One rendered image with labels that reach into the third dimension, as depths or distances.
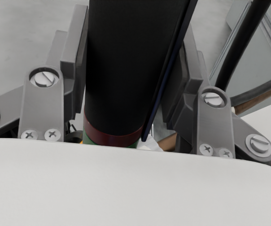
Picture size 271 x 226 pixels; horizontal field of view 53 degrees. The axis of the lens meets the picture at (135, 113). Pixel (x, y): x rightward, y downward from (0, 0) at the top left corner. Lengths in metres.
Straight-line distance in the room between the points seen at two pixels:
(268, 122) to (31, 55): 2.16
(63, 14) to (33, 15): 0.29
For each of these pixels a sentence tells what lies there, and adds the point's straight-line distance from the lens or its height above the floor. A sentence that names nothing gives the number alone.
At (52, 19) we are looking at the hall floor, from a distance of 2.93.
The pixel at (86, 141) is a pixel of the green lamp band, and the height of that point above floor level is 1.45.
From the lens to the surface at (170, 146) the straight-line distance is 0.24.
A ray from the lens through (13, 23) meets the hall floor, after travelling 2.88.
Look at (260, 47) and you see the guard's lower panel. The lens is 1.45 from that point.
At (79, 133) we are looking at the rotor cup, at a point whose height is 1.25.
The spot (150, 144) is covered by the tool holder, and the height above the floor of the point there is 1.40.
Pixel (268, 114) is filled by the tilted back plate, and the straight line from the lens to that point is 0.59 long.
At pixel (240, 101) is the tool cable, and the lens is 0.28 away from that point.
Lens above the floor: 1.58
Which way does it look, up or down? 49 degrees down
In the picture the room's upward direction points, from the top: 15 degrees clockwise
